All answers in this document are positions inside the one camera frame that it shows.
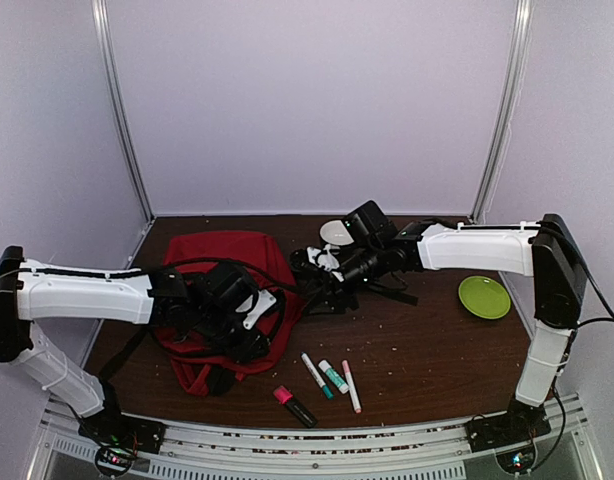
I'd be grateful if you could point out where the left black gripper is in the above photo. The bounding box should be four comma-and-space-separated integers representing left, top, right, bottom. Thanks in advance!
193, 304, 270, 365

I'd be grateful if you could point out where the dark blue white bowl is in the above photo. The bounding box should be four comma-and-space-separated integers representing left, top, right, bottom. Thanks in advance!
319, 220, 354, 248

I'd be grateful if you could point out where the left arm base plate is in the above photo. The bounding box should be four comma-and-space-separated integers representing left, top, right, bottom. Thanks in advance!
78, 415, 166, 454

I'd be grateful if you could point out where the aluminium front rail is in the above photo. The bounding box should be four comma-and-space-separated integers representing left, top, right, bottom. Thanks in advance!
23, 395, 606, 479

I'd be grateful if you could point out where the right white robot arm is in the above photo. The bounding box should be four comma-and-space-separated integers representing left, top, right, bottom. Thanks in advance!
301, 200, 599, 442

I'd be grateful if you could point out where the white green glue stick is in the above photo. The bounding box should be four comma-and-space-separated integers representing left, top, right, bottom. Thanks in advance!
318, 359, 349, 394

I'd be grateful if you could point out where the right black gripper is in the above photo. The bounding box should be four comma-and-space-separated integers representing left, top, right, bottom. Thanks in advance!
299, 242, 387, 316

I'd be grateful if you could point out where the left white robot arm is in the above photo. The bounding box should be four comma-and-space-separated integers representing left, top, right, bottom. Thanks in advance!
0, 246, 285, 444

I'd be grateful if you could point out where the pink white marker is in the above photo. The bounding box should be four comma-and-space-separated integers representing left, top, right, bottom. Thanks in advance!
341, 360, 362, 414

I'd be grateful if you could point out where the green plate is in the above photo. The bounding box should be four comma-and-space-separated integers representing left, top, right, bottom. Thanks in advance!
458, 276, 511, 320

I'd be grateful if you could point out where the left aluminium corner post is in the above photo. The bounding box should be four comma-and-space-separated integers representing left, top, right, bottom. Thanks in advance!
90, 0, 155, 224

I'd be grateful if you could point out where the red backpack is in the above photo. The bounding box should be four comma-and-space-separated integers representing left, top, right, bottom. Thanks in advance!
97, 230, 419, 397

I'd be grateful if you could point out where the pink black highlighter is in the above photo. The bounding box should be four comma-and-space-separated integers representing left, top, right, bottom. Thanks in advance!
273, 386, 317, 428

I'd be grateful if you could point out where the teal white marker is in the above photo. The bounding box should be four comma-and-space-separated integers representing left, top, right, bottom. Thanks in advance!
300, 352, 334, 400

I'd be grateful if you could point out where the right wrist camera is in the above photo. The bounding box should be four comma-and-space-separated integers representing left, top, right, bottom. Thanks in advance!
290, 244, 341, 272

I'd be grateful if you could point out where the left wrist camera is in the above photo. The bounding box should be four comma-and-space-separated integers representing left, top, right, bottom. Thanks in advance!
236, 290, 277, 330

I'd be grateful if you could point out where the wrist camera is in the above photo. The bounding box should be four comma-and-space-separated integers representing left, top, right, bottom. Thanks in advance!
290, 244, 341, 272
236, 290, 277, 330

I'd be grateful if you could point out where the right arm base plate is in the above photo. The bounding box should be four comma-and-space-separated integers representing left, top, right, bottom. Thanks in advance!
464, 412, 551, 452

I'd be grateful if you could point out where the aluminium corner post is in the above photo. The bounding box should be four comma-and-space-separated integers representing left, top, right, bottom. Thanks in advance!
90, 0, 155, 224
470, 0, 534, 223

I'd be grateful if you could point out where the right aluminium corner post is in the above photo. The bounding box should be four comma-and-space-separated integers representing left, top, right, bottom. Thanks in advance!
470, 0, 534, 223

